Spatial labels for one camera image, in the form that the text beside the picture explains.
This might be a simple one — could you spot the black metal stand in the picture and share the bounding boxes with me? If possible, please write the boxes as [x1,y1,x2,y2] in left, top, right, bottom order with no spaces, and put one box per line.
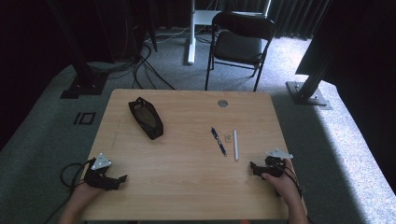
[46,0,109,100]

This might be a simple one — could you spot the blue pen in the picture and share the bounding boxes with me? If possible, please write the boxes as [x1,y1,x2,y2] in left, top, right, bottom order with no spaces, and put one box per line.
[210,126,228,158]

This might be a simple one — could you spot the black folding chair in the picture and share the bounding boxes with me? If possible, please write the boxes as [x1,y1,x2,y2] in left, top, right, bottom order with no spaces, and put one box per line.
[204,10,277,92]

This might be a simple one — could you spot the white pen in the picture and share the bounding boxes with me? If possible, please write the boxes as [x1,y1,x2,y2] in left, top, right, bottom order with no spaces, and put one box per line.
[233,129,240,162]

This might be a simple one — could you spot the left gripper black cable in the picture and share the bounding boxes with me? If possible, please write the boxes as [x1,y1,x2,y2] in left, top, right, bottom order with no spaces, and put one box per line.
[43,161,96,224]

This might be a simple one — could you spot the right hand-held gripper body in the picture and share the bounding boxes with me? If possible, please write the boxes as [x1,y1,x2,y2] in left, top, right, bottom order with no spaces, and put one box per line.
[263,147,294,178]

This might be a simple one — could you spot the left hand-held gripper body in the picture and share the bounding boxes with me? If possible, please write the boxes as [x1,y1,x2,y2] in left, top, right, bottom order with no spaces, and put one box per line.
[83,152,113,189]

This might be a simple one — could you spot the dark curtain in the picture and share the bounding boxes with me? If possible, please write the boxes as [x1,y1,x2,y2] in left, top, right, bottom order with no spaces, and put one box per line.
[218,0,332,41]

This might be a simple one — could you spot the black stand with grey base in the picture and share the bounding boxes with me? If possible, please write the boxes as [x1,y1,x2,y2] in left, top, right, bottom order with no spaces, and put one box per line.
[285,36,333,111]

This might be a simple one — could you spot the person's right hand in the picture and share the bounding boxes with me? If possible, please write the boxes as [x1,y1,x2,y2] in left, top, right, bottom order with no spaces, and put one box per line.
[261,159,302,208]

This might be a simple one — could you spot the person's left hand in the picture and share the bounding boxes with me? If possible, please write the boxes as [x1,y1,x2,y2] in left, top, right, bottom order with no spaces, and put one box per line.
[66,182,106,209]

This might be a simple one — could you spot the black mesh pencil case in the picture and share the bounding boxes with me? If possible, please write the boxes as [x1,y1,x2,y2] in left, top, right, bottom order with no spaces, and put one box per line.
[127,96,164,141]

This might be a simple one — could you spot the white floor cable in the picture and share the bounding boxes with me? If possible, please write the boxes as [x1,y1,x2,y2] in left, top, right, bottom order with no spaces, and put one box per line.
[145,25,191,45]

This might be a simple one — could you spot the black floor cables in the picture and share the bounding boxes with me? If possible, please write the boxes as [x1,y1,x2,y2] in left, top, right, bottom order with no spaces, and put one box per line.
[87,18,177,91]

